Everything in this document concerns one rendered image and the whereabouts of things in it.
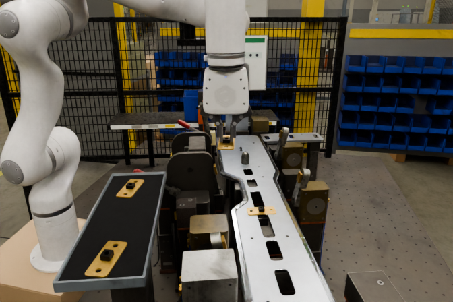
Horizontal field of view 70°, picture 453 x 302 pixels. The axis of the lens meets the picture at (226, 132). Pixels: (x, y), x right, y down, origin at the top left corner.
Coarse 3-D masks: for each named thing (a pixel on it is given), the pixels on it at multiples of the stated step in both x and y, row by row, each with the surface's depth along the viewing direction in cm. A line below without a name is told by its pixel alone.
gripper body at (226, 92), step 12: (204, 72) 70; (216, 72) 69; (228, 72) 68; (240, 72) 69; (204, 84) 70; (216, 84) 69; (228, 84) 69; (240, 84) 69; (204, 96) 71; (216, 96) 70; (228, 96) 70; (240, 96) 70; (204, 108) 72; (216, 108) 71; (228, 108) 71; (240, 108) 71
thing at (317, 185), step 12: (312, 192) 99; (324, 192) 100; (300, 204) 101; (312, 204) 101; (324, 204) 101; (300, 216) 102; (312, 216) 102; (324, 216) 103; (300, 228) 105; (312, 228) 105; (324, 228) 106; (312, 240) 106; (312, 252) 107
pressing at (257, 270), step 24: (216, 144) 146; (240, 144) 147; (264, 144) 148; (240, 168) 124; (264, 168) 124; (264, 192) 107; (240, 216) 94; (288, 216) 94; (240, 240) 83; (264, 240) 84; (288, 240) 84; (240, 264) 75; (264, 264) 76; (288, 264) 76; (312, 264) 76; (264, 288) 69; (312, 288) 69
